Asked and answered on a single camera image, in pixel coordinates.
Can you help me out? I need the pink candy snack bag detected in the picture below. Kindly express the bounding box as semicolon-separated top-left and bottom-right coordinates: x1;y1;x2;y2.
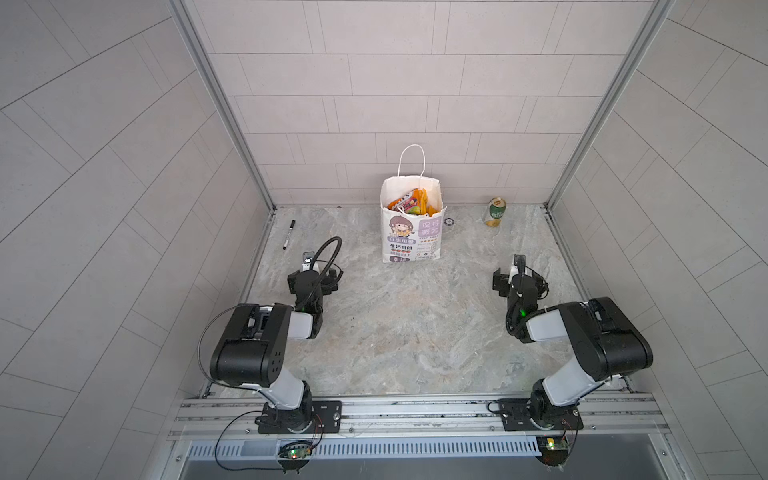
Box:
387;189;422;215

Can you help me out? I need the yellow candy snack bag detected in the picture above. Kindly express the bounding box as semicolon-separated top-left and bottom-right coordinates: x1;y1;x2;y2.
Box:
410;189;439;217

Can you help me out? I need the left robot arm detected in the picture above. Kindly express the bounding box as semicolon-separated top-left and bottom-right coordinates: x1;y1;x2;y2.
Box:
203;236;343;434

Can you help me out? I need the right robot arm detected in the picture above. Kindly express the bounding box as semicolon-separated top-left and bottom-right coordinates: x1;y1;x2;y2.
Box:
488;255;653;432

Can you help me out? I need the black marker pen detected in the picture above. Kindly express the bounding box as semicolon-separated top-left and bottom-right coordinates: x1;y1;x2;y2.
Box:
282;219;296;250

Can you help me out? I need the green beverage can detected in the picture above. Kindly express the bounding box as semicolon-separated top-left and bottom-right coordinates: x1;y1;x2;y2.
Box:
483;197;507;228

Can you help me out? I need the left controller board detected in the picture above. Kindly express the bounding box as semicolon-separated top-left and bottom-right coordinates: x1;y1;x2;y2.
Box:
277;440;314;462

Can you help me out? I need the controller board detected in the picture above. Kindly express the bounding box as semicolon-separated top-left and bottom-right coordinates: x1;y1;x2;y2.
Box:
277;440;314;462
536;437;571;467

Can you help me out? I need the right controller board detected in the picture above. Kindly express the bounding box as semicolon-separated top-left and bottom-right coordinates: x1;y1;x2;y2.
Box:
536;437;571;467

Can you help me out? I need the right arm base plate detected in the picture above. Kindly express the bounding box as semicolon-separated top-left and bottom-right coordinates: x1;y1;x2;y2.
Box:
488;398;584;432

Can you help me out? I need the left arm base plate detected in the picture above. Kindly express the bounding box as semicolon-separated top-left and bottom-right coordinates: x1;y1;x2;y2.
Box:
256;400;343;435

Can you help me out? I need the left black cable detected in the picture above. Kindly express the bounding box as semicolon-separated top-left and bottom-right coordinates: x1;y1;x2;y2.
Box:
213;409;289;473

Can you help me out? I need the aluminium mounting rail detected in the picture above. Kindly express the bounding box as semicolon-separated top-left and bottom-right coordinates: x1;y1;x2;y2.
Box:
165;391;670;440

